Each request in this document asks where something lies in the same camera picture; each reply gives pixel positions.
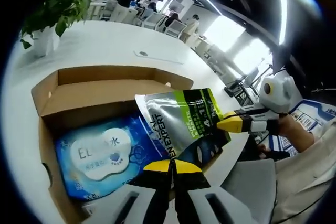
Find person's right hand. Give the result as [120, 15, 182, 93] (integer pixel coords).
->
[277, 114, 297, 137]

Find silver green soft pouch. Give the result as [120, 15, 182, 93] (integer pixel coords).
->
[134, 88, 232, 168]

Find table cable cover plate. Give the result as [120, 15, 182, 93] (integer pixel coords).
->
[133, 49, 185, 65]

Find blue white wall poster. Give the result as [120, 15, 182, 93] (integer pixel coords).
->
[270, 97, 336, 156]

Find green plant in white pot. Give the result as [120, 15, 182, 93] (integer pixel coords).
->
[20, 0, 92, 58]

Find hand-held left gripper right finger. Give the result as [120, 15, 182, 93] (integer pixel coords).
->
[173, 158, 254, 224]

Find person in beige shirt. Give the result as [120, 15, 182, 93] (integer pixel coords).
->
[272, 119, 336, 224]

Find blue wet wipes pack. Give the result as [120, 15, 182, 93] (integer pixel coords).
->
[54, 112, 171, 201]

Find white mesh office chair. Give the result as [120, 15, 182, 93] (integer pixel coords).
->
[143, 13, 163, 29]
[164, 20, 187, 38]

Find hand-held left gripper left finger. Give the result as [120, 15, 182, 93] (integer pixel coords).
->
[80, 159, 174, 224]

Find black tripod stand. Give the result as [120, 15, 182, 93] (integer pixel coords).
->
[224, 65, 279, 98]

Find brown cardboard shoe box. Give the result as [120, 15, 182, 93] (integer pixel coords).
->
[30, 65, 195, 224]

